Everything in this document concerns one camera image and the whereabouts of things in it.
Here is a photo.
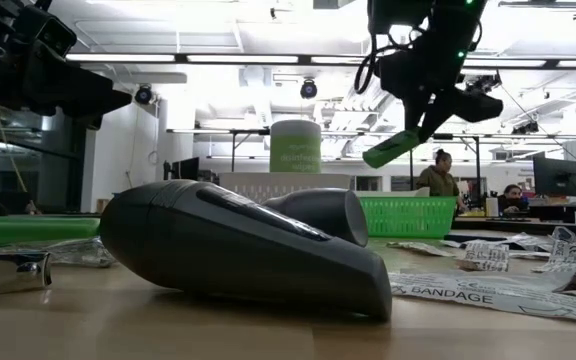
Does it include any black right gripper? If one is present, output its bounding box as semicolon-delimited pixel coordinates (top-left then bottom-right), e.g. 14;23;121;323
380;47;504;144

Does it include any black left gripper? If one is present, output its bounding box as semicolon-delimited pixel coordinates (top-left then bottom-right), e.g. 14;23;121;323
0;44;133;130

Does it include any small green bottle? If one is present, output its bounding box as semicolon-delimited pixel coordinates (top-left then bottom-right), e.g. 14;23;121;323
361;128;423;170
0;213;102;246

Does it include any person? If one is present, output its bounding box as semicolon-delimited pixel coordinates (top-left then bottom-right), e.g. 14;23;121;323
496;183;530;217
415;148;464;199

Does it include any green perforated plastic basket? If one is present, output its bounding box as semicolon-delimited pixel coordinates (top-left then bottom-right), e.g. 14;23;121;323
357;195;458;239

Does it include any black computer monitor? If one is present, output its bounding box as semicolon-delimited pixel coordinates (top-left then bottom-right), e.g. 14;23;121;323
532;155;576;198
170;156;201;182

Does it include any green white disinfecting wipes canister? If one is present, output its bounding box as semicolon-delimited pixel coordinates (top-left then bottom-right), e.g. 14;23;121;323
269;119;322;174

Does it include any plastic-wrapped silver nail clipper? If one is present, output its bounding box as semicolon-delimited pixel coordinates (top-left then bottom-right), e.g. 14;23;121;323
0;236;118;269

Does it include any white perforated plastic basket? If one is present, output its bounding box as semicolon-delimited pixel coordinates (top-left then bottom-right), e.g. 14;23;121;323
217;172;352;204

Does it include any long overhead light bar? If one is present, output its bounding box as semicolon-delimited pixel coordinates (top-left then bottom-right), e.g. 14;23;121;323
65;52;576;70

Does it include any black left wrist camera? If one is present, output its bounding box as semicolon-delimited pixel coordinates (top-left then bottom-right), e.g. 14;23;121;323
15;4;78;57

